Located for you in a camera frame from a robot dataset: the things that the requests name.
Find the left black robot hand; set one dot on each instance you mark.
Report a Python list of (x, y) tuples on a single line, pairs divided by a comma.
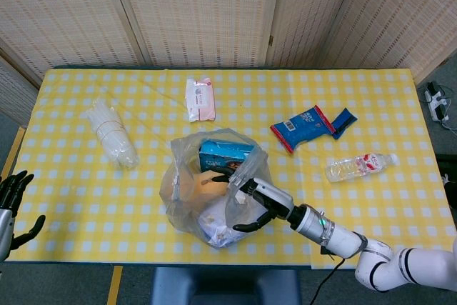
[(10, 190)]

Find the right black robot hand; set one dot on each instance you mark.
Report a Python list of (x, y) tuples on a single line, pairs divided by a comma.
[(275, 198)]

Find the clear plastic bag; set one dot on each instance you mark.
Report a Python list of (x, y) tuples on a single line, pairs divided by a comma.
[(178, 208)]

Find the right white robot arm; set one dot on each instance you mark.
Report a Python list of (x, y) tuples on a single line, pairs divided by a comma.
[(342, 235)]

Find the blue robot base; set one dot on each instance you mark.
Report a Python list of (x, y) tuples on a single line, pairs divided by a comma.
[(225, 287)]

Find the white blue snack package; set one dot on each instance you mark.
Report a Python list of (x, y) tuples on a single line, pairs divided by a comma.
[(214, 228)]

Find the blue cardboard snack box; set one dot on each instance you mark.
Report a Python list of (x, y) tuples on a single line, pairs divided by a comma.
[(221, 153)]

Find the round tan bread bun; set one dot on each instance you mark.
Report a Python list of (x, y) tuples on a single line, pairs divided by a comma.
[(203, 187)]

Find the blue red snack packet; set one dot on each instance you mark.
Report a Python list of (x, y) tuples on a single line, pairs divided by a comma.
[(303, 126)]

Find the yellow white checkered tablecloth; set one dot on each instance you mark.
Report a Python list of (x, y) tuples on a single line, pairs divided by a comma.
[(89, 205)]

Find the clear plastic water bottle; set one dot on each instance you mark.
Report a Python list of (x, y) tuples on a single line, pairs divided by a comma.
[(357, 166)]

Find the small dark blue wrapper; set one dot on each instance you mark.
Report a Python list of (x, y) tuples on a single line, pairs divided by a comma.
[(344, 121)]

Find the clear plastic straw bundle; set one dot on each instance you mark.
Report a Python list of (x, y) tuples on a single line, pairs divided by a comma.
[(112, 137)]

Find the white pink wet wipes pack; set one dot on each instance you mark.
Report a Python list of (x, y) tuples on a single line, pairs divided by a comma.
[(200, 99)]

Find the black floor equipment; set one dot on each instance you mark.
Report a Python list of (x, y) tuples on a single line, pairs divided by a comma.
[(448, 180)]

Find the white power strip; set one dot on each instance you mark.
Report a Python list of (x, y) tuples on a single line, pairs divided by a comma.
[(435, 103)]

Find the beige woven folding screen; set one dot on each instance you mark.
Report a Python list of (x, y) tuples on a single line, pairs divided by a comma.
[(200, 12)]

